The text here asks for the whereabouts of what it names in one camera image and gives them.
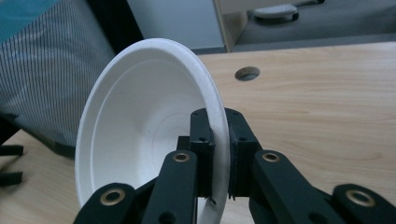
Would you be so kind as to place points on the white paper bowl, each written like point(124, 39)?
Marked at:
point(130, 124)

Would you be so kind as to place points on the grey chair base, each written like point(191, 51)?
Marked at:
point(274, 11)

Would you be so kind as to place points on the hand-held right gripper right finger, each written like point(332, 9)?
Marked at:
point(241, 149)

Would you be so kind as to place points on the striped mesh office chair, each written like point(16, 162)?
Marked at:
point(46, 93)

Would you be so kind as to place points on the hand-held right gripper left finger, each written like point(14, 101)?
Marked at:
point(202, 149)

